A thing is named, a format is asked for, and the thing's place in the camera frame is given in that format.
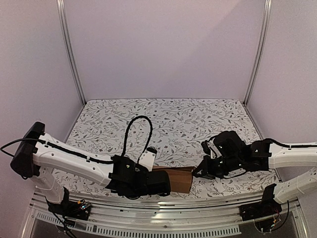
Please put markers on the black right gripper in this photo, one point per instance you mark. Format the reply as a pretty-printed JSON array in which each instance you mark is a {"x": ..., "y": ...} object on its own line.
[{"x": 206, "y": 164}]

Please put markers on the brown cardboard paper box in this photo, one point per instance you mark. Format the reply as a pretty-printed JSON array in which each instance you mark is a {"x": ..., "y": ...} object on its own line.
[{"x": 180, "y": 177}]

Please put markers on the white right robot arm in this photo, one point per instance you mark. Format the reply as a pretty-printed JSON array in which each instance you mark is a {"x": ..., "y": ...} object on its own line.
[{"x": 263, "y": 156}]

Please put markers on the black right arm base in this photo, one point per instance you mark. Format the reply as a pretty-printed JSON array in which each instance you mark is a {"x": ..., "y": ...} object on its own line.
[{"x": 266, "y": 207}]

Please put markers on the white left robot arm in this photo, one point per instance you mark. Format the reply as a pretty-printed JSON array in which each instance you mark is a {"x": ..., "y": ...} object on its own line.
[{"x": 38, "y": 150}]

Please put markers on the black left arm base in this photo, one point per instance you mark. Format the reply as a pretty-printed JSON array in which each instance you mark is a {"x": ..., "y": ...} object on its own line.
[{"x": 74, "y": 209}]

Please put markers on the floral patterned table mat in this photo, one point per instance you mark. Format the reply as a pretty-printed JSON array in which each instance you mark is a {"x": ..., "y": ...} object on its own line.
[{"x": 179, "y": 127}]

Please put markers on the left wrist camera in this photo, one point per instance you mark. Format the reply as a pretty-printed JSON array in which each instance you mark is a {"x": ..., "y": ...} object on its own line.
[{"x": 147, "y": 158}]

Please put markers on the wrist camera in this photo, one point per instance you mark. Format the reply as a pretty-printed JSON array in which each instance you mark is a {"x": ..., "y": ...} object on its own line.
[
  {"x": 147, "y": 158},
  {"x": 228, "y": 143}
]

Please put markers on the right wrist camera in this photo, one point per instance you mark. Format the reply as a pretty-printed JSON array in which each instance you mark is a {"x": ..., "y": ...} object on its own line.
[{"x": 228, "y": 143}]

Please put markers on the aluminium front rail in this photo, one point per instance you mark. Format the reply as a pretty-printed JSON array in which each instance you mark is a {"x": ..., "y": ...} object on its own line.
[{"x": 168, "y": 217}]

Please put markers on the right aluminium frame post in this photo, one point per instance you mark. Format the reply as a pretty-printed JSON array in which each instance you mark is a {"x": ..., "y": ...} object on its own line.
[{"x": 259, "y": 52}]

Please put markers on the aluminium frame post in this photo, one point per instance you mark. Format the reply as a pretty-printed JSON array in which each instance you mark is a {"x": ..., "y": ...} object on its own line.
[
  {"x": 259, "y": 52},
  {"x": 69, "y": 51}
]

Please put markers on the left aluminium frame post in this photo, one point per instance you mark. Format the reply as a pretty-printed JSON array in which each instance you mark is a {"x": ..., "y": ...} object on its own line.
[{"x": 69, "y": 51}]

